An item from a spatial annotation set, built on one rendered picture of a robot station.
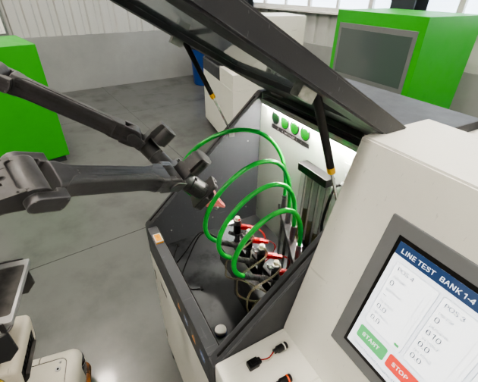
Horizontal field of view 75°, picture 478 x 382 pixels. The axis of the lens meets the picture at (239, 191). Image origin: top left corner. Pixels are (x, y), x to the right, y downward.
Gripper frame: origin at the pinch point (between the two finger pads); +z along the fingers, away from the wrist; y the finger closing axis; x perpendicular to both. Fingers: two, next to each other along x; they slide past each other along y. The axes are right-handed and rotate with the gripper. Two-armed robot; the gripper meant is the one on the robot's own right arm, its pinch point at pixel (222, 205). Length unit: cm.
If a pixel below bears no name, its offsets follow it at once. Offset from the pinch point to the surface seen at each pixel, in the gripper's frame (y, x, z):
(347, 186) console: 32.5, -32.6, -2.1
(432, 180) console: 43, -47, -4
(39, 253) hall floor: -172, 132, -2
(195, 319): -27.3, -23.3, 7.3
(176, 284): -30.4, -8.3, 4.3
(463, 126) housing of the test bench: 66, -20, 24
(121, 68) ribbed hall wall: -119, 651, 12
